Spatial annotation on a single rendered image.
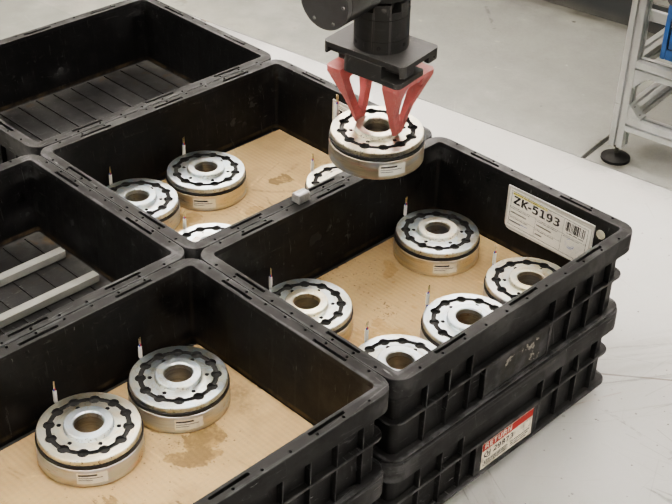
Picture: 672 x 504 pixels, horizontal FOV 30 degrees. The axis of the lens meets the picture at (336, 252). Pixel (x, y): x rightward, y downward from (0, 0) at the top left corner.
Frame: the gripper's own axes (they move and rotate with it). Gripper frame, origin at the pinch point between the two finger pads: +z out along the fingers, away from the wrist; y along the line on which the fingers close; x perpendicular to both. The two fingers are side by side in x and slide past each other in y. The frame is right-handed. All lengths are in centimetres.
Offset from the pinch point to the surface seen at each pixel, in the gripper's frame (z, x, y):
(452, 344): 11.6, -14.3, 19.7
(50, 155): 12.1, -14.3, -37.8
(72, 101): 23, 10, -62
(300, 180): 23.1, 13.3, -21.5
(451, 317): 18.4, -3.5, 13.1
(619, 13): 114, 268, -91
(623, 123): 101, 183, -48
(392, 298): 22.3, -0.7, 3.4
